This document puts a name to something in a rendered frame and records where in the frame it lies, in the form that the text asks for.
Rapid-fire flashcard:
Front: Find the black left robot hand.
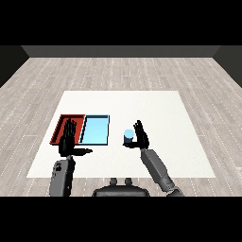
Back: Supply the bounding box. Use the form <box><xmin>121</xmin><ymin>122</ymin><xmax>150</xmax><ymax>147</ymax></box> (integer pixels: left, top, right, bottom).
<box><xmin>58</xmin><ymin>118</ymin><xmax>94</xmax><ymax>158</ymax></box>

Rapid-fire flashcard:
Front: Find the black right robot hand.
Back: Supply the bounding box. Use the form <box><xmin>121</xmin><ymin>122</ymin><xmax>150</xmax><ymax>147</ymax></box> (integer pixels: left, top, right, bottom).
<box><xmin>122</xmin><ymin>119</ymin><xmax>150</xmax><ymax>150</ymax></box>

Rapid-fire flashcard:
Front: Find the small blue can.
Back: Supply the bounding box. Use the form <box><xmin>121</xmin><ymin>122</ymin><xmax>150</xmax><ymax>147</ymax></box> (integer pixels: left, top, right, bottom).
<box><xmin>123</xmin><ymin>129</ymin><xmax>135</xmax><ymax>145</ymax></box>

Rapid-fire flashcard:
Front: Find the red shallow open box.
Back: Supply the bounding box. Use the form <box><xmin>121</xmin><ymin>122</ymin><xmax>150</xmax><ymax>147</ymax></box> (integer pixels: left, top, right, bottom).
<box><xmin>49</xmin><ymin>113</ymin><xmax>87</xmax><ymax>147</ymax></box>

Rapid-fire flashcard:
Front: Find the light blue shallow open box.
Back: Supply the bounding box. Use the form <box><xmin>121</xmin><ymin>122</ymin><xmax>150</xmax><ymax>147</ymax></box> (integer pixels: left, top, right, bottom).
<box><xmin>78</xmin><ymin>114</ymin><xmax>111</xmax><ymax>147</ymax></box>

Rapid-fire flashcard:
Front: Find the dark grey robot body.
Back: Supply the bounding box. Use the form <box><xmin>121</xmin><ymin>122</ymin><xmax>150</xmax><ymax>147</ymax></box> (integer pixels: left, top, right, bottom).
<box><xmin>92</xmin><ymin>178</ymin><xmax>151</xmax><ymax>198</ymax></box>

